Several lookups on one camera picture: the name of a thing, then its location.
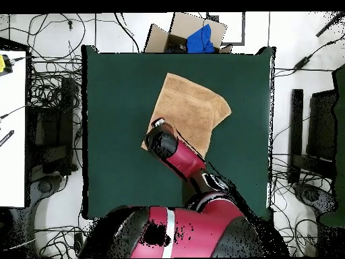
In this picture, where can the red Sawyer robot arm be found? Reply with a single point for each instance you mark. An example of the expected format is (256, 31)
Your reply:
(188, 229)

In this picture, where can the black pedestal foot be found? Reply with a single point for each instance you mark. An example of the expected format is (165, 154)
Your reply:
(310, 194)
(44, 186)

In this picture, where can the yellow and black tool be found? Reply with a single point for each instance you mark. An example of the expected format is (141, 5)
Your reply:
(2, 63)

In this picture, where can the black power adapter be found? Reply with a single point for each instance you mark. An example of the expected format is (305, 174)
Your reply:
(302, 63)

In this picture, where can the dark green table cloth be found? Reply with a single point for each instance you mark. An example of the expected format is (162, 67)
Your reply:
(121, 175)

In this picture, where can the peach terry towel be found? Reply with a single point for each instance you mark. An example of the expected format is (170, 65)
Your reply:
(188, 108)

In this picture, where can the grey rectangular frame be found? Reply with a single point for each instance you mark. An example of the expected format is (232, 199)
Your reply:
(243, 29)

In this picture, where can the white desk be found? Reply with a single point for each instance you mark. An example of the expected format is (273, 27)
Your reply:
(12, 135)

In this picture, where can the black upright bar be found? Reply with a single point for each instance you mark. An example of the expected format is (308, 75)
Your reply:
(296, 129)

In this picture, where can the black long rod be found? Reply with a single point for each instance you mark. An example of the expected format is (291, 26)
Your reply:
(330, 24)

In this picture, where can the brown cardboard box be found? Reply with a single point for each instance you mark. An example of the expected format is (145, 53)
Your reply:
(159, 40)

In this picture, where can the black flat panel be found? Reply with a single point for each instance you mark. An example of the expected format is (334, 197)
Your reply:
(322, 126)

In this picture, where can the black equipment case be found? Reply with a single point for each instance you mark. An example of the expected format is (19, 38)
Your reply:
(51, 129)

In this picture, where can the blue cloth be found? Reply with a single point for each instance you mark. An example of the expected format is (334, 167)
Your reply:
(199, 40)

